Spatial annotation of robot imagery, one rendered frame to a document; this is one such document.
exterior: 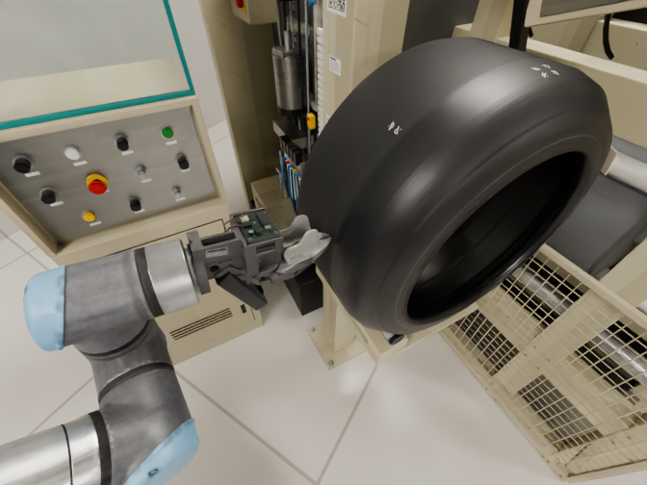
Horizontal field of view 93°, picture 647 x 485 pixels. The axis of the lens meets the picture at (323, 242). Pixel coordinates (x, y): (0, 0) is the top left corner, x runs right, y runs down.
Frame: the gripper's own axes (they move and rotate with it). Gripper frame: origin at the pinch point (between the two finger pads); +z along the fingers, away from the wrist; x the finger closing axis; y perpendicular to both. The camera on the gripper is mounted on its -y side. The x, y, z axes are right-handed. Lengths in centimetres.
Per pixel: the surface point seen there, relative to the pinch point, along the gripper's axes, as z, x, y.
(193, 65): 32, 316, -58
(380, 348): 16.2, -8.1, -35.5
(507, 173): 18.7, -12.1, 16.4
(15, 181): -55, 65, -17
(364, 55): 21.8, 27.6, 20.2
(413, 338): 29, -8, -40
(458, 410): 74, -24, -116
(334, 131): 5.8, 10.1, 13.8
